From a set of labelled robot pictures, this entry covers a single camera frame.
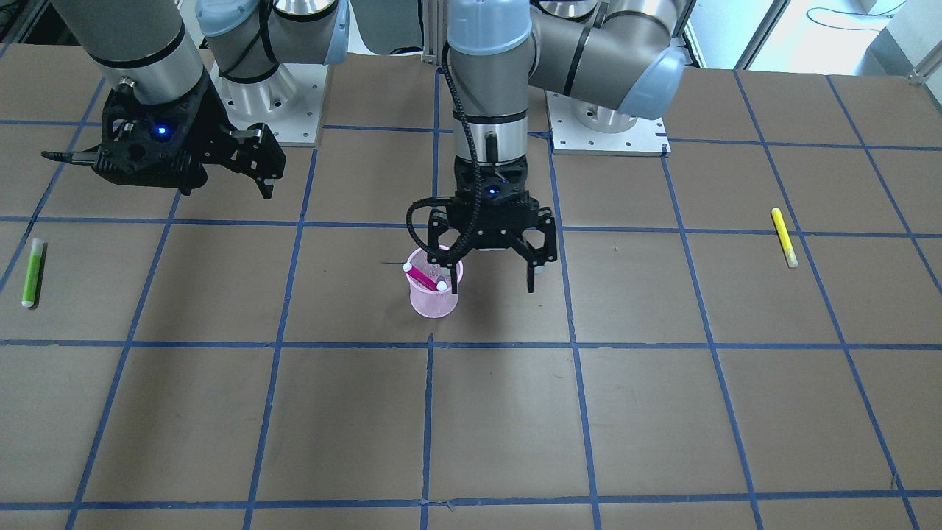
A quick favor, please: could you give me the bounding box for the green marker pen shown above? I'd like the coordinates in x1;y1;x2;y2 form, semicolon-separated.
21;238;45;309

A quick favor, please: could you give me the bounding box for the yellow marker pen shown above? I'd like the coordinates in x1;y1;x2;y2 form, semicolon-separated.
770;207;798;269

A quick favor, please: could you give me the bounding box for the pink mesh cup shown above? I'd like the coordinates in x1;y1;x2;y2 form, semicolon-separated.
403;249;464;319

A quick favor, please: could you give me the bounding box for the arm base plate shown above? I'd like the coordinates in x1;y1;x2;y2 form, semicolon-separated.
210;63;330;148
545;91;672;157

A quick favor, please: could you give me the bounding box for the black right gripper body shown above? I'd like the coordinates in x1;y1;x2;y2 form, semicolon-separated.
41;73;286;196

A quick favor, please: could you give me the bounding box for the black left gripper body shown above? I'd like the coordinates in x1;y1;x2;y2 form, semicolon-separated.
428;155;556;252

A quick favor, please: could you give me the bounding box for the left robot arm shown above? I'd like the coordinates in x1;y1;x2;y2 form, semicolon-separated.
405;1;690;292

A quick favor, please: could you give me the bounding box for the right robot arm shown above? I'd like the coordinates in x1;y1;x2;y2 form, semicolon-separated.
43;1;350;200

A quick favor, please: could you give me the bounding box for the pink marker pen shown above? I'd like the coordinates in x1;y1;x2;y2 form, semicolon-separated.
403;262;450;292

